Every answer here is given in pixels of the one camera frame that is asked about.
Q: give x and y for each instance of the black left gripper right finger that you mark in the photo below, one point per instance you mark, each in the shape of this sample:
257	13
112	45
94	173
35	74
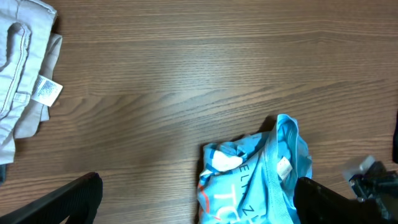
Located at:
317	204

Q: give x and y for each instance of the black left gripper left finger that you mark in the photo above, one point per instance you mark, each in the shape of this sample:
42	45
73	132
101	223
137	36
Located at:
75	202

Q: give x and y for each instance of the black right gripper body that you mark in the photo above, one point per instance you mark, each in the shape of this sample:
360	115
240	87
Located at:
370	180

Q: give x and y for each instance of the light blue printed t-shirt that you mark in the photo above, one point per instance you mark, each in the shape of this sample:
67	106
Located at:
252	180

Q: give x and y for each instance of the black garment on right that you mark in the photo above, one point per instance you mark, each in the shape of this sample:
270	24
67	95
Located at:
395	143

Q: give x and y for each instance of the black folded garment on stack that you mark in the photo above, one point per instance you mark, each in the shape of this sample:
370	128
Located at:
3	169

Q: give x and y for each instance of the beige folded garment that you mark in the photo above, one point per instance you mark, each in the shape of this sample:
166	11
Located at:
29	54

